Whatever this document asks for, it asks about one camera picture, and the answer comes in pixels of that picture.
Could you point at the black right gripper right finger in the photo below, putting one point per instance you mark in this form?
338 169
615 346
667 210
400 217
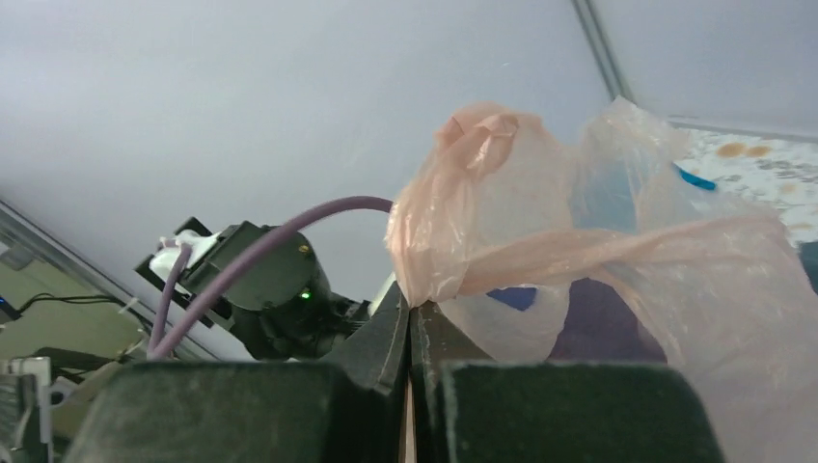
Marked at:
470 408

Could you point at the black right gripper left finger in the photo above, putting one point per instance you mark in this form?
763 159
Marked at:
346 407

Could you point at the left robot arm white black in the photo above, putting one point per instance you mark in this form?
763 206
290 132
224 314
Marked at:
283 307

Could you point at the pink plastic trash bag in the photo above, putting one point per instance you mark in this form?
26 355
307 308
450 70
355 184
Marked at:
712 278

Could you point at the blue plastic trash bin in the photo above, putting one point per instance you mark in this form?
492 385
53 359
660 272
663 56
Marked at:
584 321

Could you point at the floral tablecloth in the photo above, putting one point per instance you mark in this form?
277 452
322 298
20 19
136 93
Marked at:
765 169

